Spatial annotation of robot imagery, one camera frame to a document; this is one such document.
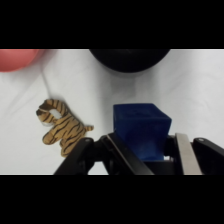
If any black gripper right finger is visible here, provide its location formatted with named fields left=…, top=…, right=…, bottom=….
left=163, top=132, right=224, bottom=176

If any toy tiger plush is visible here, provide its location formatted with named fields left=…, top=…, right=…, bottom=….
left=35, top=98, right=95, bottom=158

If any black bowl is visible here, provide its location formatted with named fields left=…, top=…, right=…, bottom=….
left=88, top=49, right=172, bottom=74

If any pink bowl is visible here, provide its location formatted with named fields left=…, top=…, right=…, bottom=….
left=0, top=49, right=45, bottom=73

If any blue cube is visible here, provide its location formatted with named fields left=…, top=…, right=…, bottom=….
left=112, top=102, right=173, bottom=162

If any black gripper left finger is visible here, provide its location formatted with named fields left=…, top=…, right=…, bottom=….
left=53, top=132, right=156, bottom=176

